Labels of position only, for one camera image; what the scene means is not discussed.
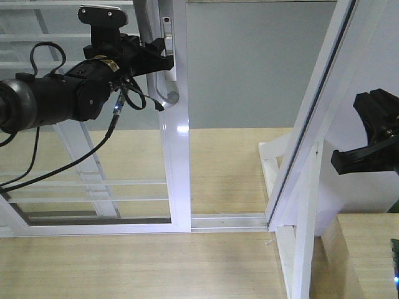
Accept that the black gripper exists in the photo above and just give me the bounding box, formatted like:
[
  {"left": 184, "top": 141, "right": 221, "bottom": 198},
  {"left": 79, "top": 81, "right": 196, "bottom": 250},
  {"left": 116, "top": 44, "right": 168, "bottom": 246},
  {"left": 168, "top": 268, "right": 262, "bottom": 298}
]
[
  {"left": 82, "top": 34, "right": 174, "bottom": 82},
  {"left": 330, "top": 88, "right": 398, "bottom": 175}
]

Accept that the grey metal door handle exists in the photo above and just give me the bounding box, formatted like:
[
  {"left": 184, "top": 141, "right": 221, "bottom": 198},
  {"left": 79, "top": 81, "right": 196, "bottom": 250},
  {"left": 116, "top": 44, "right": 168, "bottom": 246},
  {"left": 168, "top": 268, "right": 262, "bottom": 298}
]
[{"left": 133, "top": 1, "right": 179, "bottom": 111}]

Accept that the white sliding glass door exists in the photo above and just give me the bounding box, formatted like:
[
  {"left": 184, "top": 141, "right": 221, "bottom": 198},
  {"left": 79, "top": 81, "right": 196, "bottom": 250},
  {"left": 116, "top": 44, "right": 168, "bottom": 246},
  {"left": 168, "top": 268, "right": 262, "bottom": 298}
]
[{"left": 1, "top": 1, "right": 191, "bottom": 238}]

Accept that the silver door lock plate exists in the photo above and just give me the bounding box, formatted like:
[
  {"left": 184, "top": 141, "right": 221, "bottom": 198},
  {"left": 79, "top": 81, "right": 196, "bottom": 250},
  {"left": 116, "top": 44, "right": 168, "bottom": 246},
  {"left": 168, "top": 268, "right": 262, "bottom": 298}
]
[{"left": 162, "top": 17, "right": 176, "bottom": 81}]

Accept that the white fixed glass panel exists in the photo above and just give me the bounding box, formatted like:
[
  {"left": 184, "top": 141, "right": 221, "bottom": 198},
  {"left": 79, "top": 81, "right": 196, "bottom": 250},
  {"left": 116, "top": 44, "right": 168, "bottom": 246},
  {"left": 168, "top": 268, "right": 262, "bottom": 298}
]
[{"left": 0, "top": 0, "right": 122, "bottom": 219}]

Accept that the light wooden block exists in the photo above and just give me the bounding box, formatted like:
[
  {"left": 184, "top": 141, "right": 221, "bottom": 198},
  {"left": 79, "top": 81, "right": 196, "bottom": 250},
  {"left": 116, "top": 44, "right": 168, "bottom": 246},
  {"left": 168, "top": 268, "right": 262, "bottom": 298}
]
[{"left": 322, "top": 214, "right": 398, "bottom": 298}]

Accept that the wooden platform base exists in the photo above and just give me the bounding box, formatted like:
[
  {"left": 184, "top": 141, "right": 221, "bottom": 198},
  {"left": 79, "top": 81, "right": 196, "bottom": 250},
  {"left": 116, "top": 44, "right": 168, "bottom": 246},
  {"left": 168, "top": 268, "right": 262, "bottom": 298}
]
[{"left": 1, "top": 128, "right": 287, "bottom": 298}]

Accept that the white triangular support brace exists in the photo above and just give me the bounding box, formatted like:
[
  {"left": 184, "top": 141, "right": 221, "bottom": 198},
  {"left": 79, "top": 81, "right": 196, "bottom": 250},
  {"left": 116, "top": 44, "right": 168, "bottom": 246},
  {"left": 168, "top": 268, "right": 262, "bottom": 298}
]
[{"left": 259, "top": 136, "right": 323, "bottom": 298}]

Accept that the white door frame post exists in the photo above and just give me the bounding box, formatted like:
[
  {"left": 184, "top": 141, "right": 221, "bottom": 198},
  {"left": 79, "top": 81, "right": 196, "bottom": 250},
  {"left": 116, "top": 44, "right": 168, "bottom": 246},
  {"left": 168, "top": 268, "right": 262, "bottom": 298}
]
[{"left": 259, "top": 1, "right": 388, "bottom": 232}]

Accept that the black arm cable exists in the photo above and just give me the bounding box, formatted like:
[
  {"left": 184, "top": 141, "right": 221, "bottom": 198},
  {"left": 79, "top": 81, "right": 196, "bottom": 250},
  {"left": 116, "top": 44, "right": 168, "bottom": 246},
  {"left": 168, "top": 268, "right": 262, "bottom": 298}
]
[{"left": 0, "top": 42, "right": 166, "bottom": 192}]

